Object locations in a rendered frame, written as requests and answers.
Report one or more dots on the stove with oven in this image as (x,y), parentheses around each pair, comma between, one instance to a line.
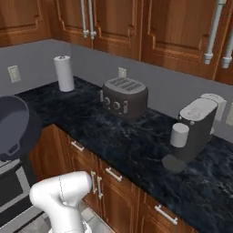
(12,188)

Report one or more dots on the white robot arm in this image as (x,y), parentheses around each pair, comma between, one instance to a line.
(60,194)

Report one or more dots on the dark grey frying pan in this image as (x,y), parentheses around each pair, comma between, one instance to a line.
(12,121)

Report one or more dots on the wooden wall cupboard door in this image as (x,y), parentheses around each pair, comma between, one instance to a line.
(118,24)
(179,30)
(71,18)
(21,18)
(228,75)

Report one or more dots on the wooden base cupboard door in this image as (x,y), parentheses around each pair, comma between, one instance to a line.
(145,226)
(82,165)
(118,209)

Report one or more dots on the wooden drawer front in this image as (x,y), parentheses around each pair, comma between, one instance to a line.
(151,218)
(127,182)
(88,151)

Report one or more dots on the grey coffee machine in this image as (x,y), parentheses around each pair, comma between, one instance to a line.
(197,127)

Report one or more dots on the white paper towel roll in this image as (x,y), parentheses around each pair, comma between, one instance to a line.
(64,74)

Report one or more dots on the white wall outlet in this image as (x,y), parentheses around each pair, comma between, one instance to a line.
(122,72)
(230,114)
(14,73)

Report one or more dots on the dark grey toaster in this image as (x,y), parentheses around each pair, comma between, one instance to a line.
(124,97)

